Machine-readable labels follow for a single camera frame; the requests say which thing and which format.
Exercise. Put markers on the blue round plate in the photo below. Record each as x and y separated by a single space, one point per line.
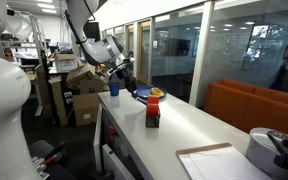
144 91

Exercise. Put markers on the white lined notepad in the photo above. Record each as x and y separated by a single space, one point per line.
217 165

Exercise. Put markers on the yellow-framed glass door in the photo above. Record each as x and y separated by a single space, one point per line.
129 43
144 53

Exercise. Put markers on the black marker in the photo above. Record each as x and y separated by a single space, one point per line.
140 99

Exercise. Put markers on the white cabinet door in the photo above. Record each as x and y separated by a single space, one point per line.
98 140

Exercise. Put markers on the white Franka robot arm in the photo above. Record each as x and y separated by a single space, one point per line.
0 100

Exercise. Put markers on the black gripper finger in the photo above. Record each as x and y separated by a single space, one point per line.
128 84
134 87

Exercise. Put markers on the yellow sliced toy bread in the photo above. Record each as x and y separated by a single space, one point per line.
157 92

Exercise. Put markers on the brown cardboard box with label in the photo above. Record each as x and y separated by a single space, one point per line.
85 110

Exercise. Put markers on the orange sofa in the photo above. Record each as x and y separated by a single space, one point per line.
250 103

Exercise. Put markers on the black dispenser with red tape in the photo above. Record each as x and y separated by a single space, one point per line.
153 111

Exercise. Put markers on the blue plastic cup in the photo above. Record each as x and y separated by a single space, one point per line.
114 89

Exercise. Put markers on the white-topped cardboard box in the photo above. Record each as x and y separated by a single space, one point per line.
65 62

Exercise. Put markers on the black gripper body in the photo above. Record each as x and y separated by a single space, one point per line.
121 69

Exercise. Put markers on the tall flat cardboard sheet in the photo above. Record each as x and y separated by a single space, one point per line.
59 100

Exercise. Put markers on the small silver pot with lid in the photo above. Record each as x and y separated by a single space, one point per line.
264 146

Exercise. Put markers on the tilted brown cardboard box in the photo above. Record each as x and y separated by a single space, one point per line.
80 74

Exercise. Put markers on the silver metal clamp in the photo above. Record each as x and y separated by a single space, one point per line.
39 165

